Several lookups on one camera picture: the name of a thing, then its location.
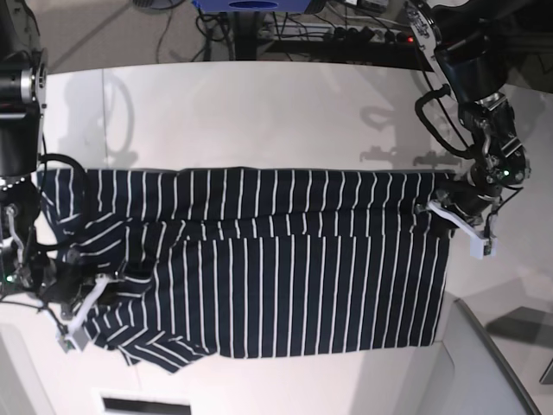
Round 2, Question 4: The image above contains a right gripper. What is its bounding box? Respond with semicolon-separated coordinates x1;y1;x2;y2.
36;248;125;353

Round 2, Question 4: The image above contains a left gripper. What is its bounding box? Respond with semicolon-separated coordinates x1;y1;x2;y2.
415;175;502;259

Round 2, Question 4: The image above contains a navy white striped t-shirt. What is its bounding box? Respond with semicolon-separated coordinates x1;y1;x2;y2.
38;166;454;375

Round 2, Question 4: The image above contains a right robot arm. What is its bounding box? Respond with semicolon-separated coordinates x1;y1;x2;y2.
1;1;123;352

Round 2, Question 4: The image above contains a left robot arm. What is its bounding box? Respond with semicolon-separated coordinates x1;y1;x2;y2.
404;1;552;259

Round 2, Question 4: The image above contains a white slotted box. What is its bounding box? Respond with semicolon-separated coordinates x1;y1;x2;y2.
99;391;193;415

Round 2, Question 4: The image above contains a grey partition panel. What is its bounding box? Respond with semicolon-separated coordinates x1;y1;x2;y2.
347;297;543;415

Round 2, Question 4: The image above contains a red lit power strip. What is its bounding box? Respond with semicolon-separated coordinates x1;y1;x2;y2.
257;20;414;46

